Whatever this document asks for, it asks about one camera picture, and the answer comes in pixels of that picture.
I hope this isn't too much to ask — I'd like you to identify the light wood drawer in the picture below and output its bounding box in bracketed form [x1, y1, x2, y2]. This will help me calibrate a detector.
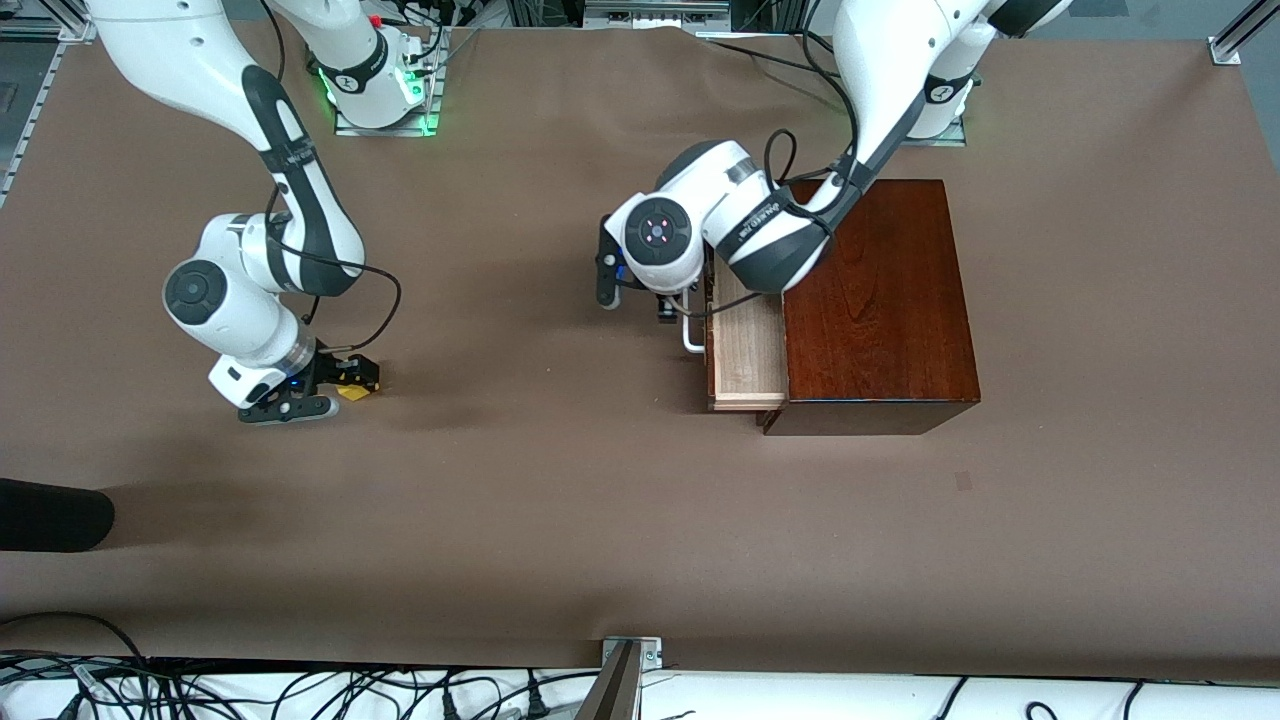
[682, 250, 788, 413]

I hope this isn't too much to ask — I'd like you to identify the dark brown wooden cabinet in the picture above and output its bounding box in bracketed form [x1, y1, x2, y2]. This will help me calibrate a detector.
[762, 179, 981, 436]

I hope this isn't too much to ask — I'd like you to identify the aluminium corner profile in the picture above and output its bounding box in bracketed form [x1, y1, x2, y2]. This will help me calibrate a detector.
[1208, 0, 1280, 66]

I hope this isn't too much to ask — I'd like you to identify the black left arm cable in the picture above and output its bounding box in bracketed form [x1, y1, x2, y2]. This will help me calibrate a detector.
[668, 125, 873, 321]

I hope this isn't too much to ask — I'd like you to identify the thin black table cable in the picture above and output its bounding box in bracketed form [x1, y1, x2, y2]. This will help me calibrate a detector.
[695, 35, 851, 101]

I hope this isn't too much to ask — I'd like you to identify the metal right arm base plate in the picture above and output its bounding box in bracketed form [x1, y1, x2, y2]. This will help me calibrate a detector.
[333, 28, 443, 138]

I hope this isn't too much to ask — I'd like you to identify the silver equipment rail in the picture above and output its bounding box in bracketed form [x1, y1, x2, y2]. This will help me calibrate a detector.
[583, 0, 731, 29]

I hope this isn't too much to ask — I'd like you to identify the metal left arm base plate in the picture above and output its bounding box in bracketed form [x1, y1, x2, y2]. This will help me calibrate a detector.
[900, 115, 968, 148]

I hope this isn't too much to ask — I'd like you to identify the black looping cable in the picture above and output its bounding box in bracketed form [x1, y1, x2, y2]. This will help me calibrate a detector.
[0, 612, 151, 666]

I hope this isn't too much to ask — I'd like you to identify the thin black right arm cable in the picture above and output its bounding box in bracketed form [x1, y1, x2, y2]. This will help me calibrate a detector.
[255, 0, 288, 83]

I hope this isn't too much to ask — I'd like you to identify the aluminium camera post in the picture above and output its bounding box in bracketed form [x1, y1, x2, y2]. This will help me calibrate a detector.
[575, 637, 663, 720]

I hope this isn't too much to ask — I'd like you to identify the aluminium side rail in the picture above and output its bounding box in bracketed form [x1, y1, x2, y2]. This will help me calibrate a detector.
[0, 20, 96, 206]

